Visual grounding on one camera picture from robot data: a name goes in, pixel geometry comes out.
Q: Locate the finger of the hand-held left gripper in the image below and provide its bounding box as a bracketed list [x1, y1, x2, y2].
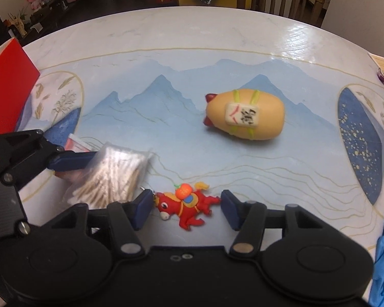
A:
[0, 129, 98, 186]

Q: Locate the beige paper card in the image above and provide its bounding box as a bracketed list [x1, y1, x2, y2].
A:
[368, 52, 384, 72]

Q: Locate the red white toothpaste tube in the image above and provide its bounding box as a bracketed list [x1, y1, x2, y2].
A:
[56, 133, 93, 180]

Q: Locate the yellow pig squeeze toy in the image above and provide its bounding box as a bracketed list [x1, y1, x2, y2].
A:
[203, 89, 285, 141]

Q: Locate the red cardboard box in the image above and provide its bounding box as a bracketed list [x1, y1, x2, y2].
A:
[0, 37, 40, 136]

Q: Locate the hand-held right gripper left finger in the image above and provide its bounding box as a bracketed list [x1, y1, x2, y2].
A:
[53, 192, 154, 258]

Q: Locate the red horse keychain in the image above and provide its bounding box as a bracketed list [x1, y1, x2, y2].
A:
[141, 182, 222, 230]

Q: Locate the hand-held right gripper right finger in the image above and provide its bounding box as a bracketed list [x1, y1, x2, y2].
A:
[221, 190, 324, 256]

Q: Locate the bag of cotton swabs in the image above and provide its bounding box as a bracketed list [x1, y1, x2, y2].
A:
[67, 142, 154, 207]

